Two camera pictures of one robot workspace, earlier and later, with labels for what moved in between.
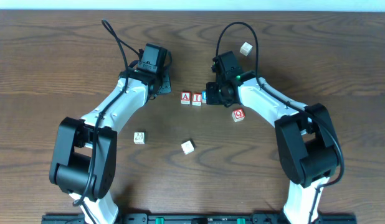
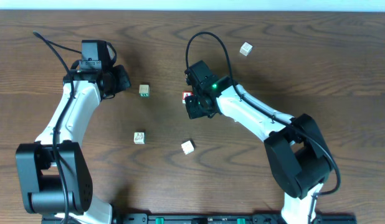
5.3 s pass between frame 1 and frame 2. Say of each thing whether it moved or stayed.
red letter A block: stayed
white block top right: stayed
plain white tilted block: stayed
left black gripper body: moved
